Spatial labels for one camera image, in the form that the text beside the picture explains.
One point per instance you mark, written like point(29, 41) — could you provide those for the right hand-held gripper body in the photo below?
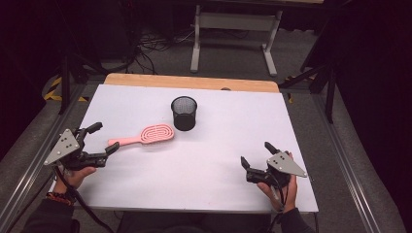
point(285, 165)

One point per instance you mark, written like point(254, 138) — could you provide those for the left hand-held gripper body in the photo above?
point(64, 147)

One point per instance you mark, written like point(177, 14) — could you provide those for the pink hairbrush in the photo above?
point(157, 133)

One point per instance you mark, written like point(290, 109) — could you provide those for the black mesh pen holder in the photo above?
point(184, 118)

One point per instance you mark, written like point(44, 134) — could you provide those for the person's right hand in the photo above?
point(290, 194)

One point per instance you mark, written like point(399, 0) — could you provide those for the person's left hand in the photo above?
point(77, 177)

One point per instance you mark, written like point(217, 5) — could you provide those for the white board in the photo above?
point(194, 168)

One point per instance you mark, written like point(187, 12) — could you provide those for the black metal stand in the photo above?
point(329, 93)
point(66, 84)

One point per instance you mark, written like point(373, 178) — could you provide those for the person's legs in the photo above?
point(194, 223)

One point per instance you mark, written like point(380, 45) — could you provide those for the aluminium rail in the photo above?
point(39, 152)
point(346, 168)

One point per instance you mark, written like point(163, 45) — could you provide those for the grey metal desk frame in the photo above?
point(238, 22)

